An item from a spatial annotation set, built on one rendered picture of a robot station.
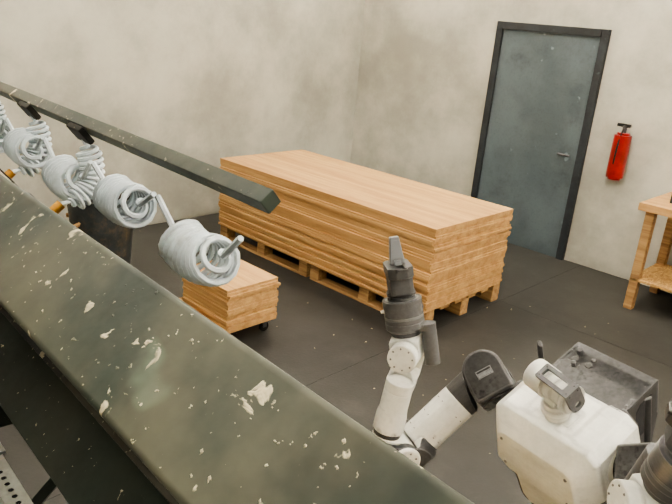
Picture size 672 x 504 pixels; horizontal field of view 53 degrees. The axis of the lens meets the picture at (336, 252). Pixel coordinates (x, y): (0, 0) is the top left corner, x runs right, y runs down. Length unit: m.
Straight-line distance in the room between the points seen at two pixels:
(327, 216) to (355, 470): 4.95
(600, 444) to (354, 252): 3.85
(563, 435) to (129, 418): 1.11
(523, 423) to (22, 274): 1.10
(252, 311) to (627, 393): 3.24
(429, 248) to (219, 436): 4.29
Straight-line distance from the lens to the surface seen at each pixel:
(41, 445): 0.89
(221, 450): 0.43
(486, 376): 1.60
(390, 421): 1.58
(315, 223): 5.40
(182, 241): 0.81
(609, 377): 1.60
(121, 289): 0.58
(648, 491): 1.21
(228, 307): 4.32
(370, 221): 4.97
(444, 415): 1.63
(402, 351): 1.47
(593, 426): 1.50
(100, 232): 5.30
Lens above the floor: 2.09
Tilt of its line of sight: 19 degrees down
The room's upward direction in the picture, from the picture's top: 5 degrees clockwise
